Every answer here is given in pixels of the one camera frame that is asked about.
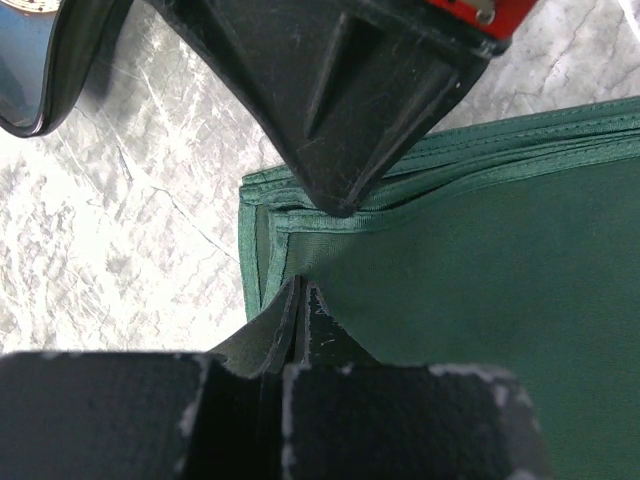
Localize blue star-shaped ceramic dish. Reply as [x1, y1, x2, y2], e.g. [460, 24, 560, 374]
[1, 0, 131, 138]

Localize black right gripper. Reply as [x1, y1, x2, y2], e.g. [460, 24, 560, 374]
[154, 0, 533, 217]

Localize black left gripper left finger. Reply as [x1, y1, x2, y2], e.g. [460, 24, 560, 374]
[0, 274, 304, 480]

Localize dark green cloth napkin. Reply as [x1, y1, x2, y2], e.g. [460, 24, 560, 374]
[238, 98, 639, 479]

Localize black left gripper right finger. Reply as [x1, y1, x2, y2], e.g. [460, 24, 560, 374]
[282, 283, 554, 479]

